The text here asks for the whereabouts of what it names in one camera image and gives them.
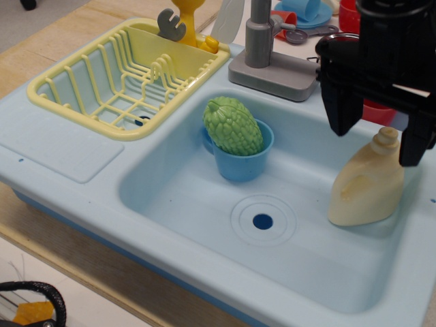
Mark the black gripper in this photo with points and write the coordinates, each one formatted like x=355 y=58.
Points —
x=395 y=68

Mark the cream toy detergent bottle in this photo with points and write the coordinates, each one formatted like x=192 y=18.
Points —
x=370 y=185

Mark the light blue toy sink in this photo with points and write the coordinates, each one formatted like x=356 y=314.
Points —
x=264 y=247

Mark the yellow plastic drying rack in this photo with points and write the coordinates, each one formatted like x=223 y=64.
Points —
x=127 y=82

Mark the red cup in compartment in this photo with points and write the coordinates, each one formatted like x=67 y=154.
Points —
x=377 y=113

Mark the small steel pot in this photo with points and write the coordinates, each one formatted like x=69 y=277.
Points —
x=338 y=48

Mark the grey toy faucet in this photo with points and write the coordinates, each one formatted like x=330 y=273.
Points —
x=259 y=67

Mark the grey toy spoon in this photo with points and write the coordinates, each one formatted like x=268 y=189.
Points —
x=300 y=36

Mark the light blue plate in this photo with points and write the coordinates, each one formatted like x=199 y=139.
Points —
x=324 y=15

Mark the light blue cup on plate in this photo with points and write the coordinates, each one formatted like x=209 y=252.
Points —
x=305 y=9

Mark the red cup lying down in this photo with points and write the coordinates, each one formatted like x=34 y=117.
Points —
x=282 y=22

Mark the blue plastic cup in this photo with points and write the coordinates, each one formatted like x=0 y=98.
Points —
x=241 y=168

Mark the green toy bitter melon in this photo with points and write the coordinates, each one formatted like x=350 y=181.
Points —
x=232 y=127

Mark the small yellow toy piece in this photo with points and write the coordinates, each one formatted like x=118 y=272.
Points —
x=210 y=45

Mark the yellow toy utensil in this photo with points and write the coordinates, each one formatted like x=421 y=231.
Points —
x=187 y=9

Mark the grey toy fork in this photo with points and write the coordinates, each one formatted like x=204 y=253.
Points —
x=170 y=26

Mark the black caster wheel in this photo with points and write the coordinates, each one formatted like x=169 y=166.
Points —
x=29 y=5

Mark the yellow tape piece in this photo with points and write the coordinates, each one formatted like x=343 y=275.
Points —
x=33 y=312

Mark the red mug with handle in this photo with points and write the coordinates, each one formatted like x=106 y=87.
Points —
x=349 y=17

